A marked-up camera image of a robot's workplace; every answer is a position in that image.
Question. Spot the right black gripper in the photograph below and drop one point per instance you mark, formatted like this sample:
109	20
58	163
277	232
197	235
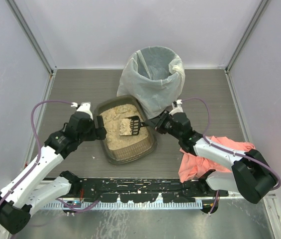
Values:
160	122

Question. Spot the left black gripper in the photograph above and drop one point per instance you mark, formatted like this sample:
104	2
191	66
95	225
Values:
99	126

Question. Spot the black litter scoop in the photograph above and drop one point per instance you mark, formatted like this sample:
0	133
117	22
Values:
130	126

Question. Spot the grey plastic litter box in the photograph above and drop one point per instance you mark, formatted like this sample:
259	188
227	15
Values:
132	152

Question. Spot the bin with white bag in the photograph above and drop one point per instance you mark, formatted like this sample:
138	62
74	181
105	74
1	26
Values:
155	76

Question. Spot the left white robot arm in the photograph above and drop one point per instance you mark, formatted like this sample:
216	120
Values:
20	199

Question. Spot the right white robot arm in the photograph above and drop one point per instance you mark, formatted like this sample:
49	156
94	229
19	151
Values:
250	174

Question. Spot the beige cat litter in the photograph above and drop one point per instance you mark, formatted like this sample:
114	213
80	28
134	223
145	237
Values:
112	120

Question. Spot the pink cloth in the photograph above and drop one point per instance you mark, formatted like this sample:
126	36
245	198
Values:
195	166

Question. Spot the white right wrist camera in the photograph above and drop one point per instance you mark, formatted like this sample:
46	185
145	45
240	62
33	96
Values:
176	107

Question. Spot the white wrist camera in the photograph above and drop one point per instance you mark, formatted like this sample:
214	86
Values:
176	107
84	107

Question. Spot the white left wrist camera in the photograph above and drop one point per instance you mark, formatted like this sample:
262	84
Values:
84	107

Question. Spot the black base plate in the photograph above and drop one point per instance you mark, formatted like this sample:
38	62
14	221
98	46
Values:
138	190

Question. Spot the white slotted cable duct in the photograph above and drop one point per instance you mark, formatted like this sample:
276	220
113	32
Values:
157	205

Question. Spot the left aluminium frame post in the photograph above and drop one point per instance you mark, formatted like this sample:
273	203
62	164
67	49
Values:
27	24

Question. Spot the aluminium frame post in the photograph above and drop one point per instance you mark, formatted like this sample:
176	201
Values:
27	24
248	32

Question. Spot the right aluminium frame post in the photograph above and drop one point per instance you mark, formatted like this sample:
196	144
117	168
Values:
248	32

